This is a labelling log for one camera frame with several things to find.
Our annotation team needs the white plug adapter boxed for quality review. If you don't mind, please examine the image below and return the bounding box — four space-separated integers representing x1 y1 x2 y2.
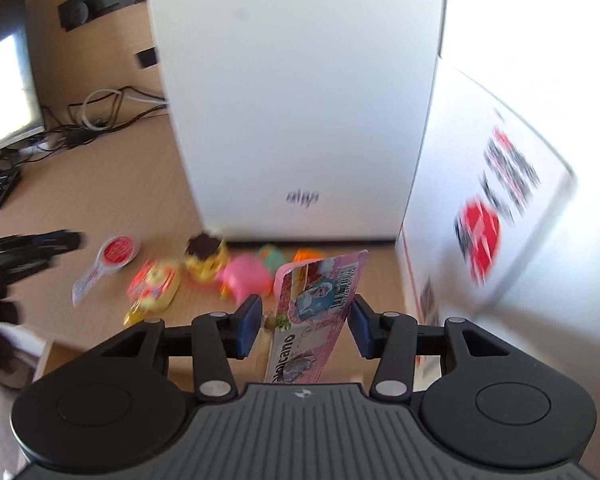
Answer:
20 137 56 156

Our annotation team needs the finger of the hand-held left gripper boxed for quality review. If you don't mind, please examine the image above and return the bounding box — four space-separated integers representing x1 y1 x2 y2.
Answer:
0 256 56 288
0 230 86 261

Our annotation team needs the white sign card red print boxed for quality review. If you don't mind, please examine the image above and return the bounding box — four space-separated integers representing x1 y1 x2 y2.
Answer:
394 56 579 378

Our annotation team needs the pink round toy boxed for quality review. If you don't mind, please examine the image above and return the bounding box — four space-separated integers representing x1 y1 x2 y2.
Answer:
217 254 273 303

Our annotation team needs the black cable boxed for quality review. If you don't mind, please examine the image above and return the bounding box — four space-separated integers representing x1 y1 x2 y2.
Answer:
67 85 168 136

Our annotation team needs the white spoon-shaped packet red label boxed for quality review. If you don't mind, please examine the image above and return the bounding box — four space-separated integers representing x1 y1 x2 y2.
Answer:
71 235 142 307

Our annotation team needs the orange plastic mold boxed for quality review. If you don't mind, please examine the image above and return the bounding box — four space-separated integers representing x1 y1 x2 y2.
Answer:
292 248 328 265

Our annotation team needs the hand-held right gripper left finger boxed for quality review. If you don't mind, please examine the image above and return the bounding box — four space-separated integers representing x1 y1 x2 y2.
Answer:
100 294 263 403

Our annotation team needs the green ball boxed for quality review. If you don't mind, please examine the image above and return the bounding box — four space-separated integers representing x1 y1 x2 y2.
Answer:
257 244 288 268

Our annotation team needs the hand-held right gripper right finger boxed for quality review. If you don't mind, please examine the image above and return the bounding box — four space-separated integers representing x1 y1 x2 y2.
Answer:
347 294 508 403

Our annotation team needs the white looped cable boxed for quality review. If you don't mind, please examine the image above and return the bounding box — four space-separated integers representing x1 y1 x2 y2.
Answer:
81 89 168 128

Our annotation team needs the wooden drawer with white front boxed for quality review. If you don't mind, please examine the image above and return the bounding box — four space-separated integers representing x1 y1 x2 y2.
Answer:
0 321 98 391

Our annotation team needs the white computer case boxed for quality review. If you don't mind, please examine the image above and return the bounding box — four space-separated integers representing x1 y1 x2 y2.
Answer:
142 0 451 246

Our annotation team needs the yellow red snack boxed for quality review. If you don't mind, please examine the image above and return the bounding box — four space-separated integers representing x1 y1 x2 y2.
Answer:
123 259 182 330

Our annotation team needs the pink printed packet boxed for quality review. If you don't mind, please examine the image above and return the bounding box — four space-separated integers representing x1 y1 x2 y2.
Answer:
264 250 371 383

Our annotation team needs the black wall socket rail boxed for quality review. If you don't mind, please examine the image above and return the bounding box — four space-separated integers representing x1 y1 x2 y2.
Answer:
57 0 146 31

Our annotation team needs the black power adapter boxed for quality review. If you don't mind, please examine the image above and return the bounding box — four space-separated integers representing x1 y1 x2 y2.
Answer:
62 127 98 148

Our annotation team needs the black curved monitor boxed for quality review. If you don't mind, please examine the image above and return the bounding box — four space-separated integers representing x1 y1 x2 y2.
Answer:
0 0 47 158

